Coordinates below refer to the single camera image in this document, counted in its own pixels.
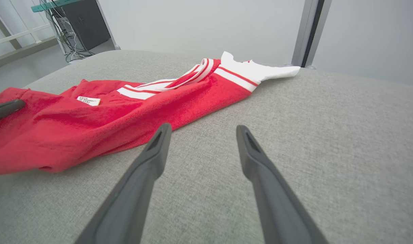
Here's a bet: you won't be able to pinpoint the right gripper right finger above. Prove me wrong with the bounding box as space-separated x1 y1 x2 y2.
236 125 329 244

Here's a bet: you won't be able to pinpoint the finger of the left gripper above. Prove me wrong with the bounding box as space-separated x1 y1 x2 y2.
0 99 26 125

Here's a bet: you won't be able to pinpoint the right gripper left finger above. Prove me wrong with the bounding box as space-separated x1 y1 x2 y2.
74 123 172 244

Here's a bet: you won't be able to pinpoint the red Bulls jersey white sleeves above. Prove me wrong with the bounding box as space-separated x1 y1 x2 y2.
0 51 301 177

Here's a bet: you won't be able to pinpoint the grey fabric sofa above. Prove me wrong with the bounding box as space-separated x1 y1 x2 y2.
0 50 413 244

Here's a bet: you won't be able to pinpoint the teal shelf bar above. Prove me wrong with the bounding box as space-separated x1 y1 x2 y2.
31 0 82 13

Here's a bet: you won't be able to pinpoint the black cabinet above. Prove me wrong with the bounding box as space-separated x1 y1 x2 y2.
51 0 121 52

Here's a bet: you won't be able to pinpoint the white metal frame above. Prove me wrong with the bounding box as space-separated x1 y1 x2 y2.
0 0 59 70

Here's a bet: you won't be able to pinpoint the black computer tower with cables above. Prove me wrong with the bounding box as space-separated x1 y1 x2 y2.
40 0 96 63

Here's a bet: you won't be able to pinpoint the grey metal wall post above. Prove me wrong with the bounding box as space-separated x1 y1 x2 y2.
291 0 332 67

